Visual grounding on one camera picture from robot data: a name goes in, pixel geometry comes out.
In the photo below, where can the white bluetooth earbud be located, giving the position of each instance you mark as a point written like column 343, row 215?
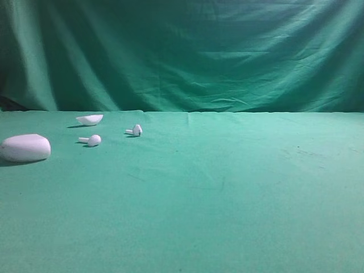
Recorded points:
column 136, row 131

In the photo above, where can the white earbud near case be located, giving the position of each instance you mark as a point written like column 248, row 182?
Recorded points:
column 92, row 141

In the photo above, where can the white earbud case lid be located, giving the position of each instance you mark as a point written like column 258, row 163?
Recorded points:
column 90, row 120

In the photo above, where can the white earbud case base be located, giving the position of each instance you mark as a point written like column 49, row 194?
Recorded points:
column 25, row 148

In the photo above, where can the green table cloth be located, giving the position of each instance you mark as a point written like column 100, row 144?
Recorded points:
column 196, row 192

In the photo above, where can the green backdrop cloth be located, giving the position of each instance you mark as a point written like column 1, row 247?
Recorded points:
column 234, row 56

